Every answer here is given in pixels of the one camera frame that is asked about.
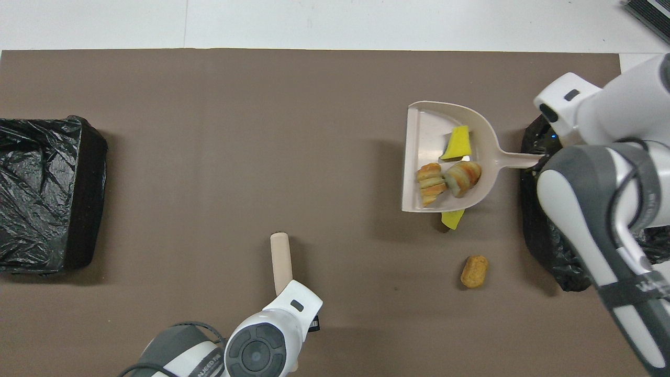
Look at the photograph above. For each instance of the pale striped croissant piece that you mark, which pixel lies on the pale striped croissant piece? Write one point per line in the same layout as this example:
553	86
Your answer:
431	183

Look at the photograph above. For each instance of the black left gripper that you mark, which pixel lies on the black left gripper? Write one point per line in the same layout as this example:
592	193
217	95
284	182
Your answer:
314	322

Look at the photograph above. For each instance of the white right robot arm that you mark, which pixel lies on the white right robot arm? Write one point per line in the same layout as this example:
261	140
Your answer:
602	104

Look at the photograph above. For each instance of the brown table mat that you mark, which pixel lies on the brown table mat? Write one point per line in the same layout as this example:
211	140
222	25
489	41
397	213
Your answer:
209	157

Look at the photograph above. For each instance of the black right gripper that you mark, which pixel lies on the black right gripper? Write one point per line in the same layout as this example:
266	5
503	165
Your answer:
552	144

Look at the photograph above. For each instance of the beige plastic dustpan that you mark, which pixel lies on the beige plastic dustpan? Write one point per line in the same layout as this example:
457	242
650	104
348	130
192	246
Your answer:
426	131

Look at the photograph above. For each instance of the orange striped croissant piece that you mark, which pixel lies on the orange striped croissant piece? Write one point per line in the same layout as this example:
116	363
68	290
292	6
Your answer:
465	178

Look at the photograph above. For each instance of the black bag lined bin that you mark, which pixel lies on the black bag lined bin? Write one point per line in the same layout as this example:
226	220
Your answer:
47	209
534	235

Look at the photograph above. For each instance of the beige hand brush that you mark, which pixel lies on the beige hand brush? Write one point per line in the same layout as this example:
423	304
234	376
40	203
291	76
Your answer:
281	262

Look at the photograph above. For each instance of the yellow sponge wedge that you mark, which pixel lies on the yellow sponge wedge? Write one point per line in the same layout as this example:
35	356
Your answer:
457	144

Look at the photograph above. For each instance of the yellow sponge chunk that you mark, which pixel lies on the yellow sponge chunk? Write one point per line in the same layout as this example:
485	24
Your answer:
453	220

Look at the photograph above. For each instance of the dark ridged panel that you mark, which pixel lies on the dark ridged panel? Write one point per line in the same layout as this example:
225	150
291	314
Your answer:
651	13

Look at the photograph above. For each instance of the brown bread roll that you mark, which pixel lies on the brown bread roll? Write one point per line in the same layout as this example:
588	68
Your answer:
474	271

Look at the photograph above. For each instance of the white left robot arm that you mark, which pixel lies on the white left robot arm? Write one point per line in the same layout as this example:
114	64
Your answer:
277	314

